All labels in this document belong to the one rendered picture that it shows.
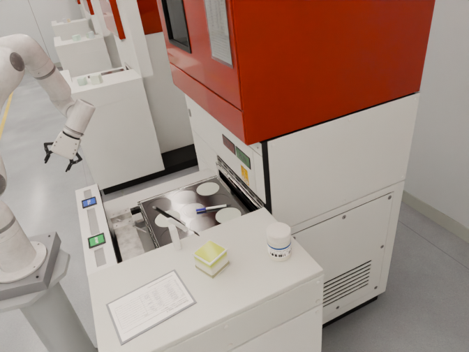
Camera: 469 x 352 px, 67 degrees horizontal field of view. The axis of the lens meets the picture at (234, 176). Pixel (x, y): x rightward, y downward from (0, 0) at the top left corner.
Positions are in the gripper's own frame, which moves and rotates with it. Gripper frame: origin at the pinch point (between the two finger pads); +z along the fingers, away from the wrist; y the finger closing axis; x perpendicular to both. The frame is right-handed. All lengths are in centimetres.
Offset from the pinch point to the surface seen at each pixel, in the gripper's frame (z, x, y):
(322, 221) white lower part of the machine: -36, 52, -101
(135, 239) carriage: 2, 44, -38
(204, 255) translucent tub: -17, 82, -49
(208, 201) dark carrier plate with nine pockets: -21, 36, -59
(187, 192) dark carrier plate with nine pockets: -19, 26, -52
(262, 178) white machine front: -42, 61, -63
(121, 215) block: -0.1, 30.8, -30.9
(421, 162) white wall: -94, -22, -204
